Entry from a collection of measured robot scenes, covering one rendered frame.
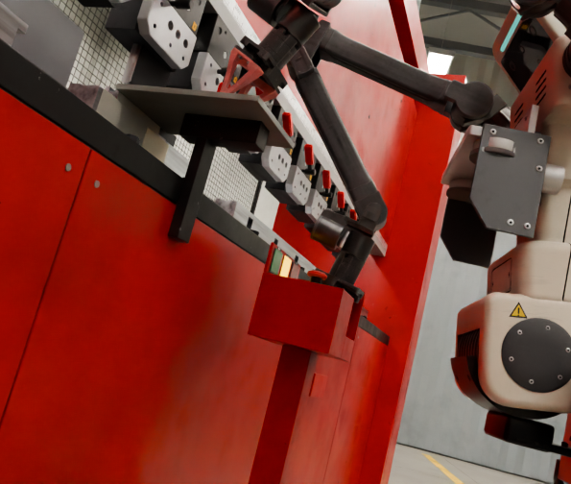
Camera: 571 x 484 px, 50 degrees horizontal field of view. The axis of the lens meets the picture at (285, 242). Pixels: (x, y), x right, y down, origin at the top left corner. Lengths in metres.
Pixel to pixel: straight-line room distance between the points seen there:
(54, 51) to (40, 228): 1.00
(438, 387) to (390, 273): 5.46
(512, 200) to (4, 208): 0.68
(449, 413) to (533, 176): 7.63
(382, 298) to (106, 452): 2.25
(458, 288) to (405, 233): 5.50
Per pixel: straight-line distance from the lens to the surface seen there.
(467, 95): 1.34
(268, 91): 1.10
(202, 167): 1.04
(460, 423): 8.56
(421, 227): 3.17
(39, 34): 1.71
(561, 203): 1.05
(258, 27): 1.50
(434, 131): 3.35
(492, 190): 0.96
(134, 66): 1.14
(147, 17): 1.12
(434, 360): 8.48
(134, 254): 0.95
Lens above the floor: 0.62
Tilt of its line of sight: 11 degrees up
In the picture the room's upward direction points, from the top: 14 degrees clockwise
